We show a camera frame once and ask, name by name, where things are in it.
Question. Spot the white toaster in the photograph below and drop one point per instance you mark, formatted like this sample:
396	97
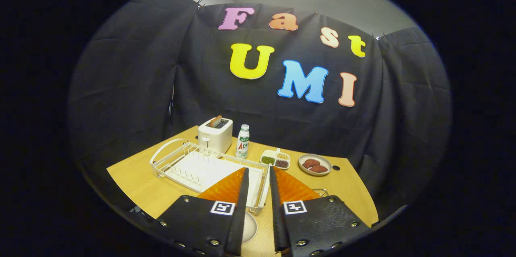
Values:
215	138

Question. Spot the red meat piece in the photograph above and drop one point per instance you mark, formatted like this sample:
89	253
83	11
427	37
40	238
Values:
319	168
311	163

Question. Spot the beige round plate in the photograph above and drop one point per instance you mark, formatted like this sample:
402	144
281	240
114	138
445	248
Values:
250	226

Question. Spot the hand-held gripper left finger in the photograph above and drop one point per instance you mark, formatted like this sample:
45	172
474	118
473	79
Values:
238	224

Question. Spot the black backdrop cloth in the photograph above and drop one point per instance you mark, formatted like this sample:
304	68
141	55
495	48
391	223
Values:
133	88

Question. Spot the beige plate with meat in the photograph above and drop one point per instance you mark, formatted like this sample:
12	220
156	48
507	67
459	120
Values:
326	161

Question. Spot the toast bread slice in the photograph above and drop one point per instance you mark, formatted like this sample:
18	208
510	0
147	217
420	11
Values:
215	121

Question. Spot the white green drink bottle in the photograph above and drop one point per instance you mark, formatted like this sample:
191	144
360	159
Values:
242	144

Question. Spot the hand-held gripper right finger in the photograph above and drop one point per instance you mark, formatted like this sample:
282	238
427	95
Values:
276	224

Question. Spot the white divided bean dish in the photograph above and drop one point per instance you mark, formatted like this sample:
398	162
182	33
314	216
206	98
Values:
268	159

